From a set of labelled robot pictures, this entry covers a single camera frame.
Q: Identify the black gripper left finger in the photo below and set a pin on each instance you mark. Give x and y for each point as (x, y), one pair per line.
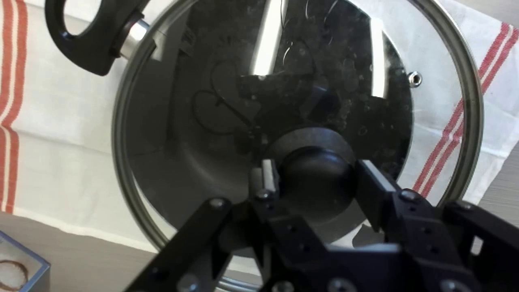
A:
(200, 244)

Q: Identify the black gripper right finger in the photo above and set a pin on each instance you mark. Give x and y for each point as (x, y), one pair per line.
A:
(432, 228)

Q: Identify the glass lid with black knob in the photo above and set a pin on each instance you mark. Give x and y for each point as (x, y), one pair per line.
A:
(302, 108)

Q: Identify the black cooking pot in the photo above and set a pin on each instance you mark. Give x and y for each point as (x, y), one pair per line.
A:
(90, 38)

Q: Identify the white red-striped dish towel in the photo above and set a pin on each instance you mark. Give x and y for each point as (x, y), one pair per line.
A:
(59, 151)

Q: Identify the clear blue plastic box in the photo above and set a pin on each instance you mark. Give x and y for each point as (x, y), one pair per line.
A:
(22, 268)

